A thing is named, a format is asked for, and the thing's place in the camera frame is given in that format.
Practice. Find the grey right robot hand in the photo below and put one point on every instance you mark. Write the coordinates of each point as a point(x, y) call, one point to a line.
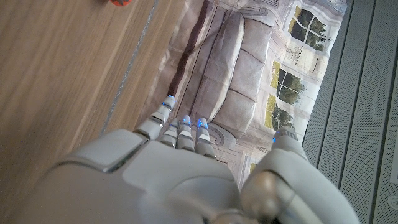
point(174, 180)

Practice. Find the printed sofa room backdrop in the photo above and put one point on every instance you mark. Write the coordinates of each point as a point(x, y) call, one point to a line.
point(233, 62)

